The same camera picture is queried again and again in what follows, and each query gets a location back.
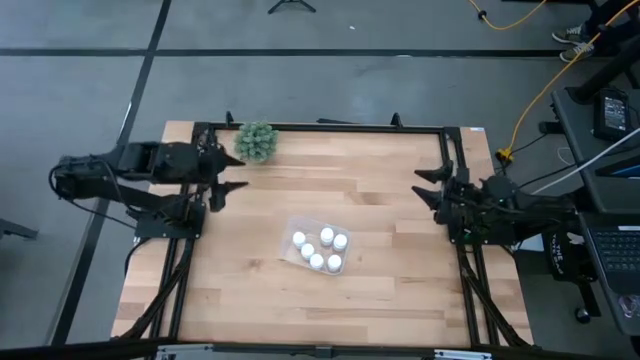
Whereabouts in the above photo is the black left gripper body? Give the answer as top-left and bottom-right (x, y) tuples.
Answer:
(196, 136), (227, 213)

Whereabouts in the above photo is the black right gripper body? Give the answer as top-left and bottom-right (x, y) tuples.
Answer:
(433, 166), (485, 227)

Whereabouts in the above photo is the clear plastic basket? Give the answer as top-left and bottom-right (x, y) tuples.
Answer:
(278, 215), (352, 276)

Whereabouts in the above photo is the green potted plant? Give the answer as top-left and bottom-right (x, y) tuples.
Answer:
(232, 120), (280, 164)

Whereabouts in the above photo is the white paper sheet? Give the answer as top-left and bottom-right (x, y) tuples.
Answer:
(514, 234), (546, 253)

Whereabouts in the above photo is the black bag white lettering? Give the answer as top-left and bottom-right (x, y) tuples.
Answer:
(542, 227), (601, 284)

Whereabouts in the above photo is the black side desk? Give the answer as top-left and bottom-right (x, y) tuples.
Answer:
(551, 85), (640, 214)

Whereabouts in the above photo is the dark laptop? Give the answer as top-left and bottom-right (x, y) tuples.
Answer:
(574, 209), (640, 337)

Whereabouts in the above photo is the black tripod stand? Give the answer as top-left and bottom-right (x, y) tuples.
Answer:
(267, 0), (317, 15)

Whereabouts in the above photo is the black power adapter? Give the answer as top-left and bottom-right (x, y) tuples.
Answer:
(592, 87), (632, 142)

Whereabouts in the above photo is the person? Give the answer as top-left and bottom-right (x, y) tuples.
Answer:
(551, 0), (640, 64)

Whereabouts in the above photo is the black desk leg beam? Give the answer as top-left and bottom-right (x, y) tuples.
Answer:
(569, 29), (640, 105)

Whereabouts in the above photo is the black furniture foot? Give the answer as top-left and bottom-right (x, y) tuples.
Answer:
(0, 218), (40, 241)

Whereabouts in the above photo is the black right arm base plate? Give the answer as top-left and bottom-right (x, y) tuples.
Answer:
(446, 219), (517, 247)

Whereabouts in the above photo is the long yellow extension cable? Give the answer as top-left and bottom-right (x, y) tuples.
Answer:
(495, 0), (640, 165)

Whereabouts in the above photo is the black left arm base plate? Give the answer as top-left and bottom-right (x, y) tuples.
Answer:
(125, 199), (207, 242)

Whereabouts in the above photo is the black metal table frame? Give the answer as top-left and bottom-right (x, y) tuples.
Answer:
(117, 110), (534, 351)

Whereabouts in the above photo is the white cable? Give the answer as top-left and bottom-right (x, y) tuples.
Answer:
(529, 127), (640, 196)

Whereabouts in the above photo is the short yellow floor cable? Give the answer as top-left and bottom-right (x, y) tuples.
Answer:
(467, 0), (549, 32)

